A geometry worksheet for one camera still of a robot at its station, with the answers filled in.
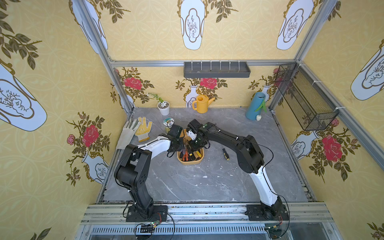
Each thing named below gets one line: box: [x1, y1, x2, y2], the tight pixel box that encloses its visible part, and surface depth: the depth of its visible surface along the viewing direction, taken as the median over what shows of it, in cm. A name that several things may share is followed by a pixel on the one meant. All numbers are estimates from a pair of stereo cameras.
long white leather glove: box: [116, 119, 141, 150], surface depth 108 cm
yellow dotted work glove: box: [134, 116, 153, 143], surface depth 109 cm
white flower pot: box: [157, 100, 170, 116], surface depth 115 cm
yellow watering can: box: [192, 94, 215, 114], surface depth 118 cm
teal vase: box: [246, 92, 266, 121], surface depth 108 cm
